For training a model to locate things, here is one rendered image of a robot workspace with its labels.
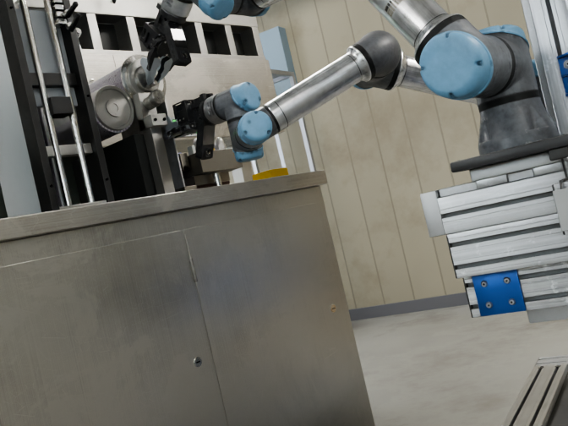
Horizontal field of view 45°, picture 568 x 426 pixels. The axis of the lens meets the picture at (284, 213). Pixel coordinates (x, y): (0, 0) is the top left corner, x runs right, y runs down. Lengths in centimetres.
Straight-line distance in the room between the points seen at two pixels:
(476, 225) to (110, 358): 77
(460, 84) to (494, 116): 15
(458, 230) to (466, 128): 320
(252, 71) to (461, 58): 161
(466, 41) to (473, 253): 41
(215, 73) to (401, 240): 246
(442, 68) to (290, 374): 88
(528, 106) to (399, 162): 335
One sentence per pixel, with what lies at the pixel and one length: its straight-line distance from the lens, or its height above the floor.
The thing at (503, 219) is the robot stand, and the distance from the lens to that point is 137.
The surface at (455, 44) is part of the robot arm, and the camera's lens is 125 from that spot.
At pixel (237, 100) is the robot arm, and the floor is 110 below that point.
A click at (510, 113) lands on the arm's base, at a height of 88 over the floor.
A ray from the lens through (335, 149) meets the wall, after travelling 487.
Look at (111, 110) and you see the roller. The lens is 188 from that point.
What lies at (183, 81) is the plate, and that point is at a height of 135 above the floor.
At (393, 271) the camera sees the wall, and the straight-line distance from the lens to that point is 479.
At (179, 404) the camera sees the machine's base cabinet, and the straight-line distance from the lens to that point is 155.
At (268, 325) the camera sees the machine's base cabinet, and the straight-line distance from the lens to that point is 173.
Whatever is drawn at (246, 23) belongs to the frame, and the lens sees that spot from 284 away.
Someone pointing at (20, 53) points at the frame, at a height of 127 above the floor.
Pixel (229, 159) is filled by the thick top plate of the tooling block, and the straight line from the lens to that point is 204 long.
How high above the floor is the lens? 77
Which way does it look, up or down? 1 degrees up
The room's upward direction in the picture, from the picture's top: 13 degrees counter-clockwise
